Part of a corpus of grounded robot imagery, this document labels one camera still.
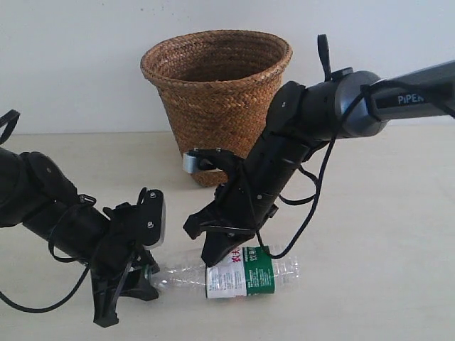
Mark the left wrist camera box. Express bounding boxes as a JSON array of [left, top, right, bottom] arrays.
[[136, 188, 166, 251]]

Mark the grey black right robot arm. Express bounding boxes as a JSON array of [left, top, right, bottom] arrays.
[[183, 61, 454, 267]]

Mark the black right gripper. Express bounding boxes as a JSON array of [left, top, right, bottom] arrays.
[[183, 161, 278, 267]]

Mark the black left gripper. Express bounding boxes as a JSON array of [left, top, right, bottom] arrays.
[[83, 203, 159, 326]]

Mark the brown woven wicker basket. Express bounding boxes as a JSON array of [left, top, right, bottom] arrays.
[[140, 30, 294, 188]]

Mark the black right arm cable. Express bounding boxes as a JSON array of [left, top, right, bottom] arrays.
[[254, 34, 455, 259]]

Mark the clear plastic bottle green label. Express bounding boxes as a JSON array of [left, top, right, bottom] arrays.
[[145, 245, 301, 300]]

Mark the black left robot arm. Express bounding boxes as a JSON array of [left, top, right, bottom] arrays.
[[1, 148, 166, 328]]

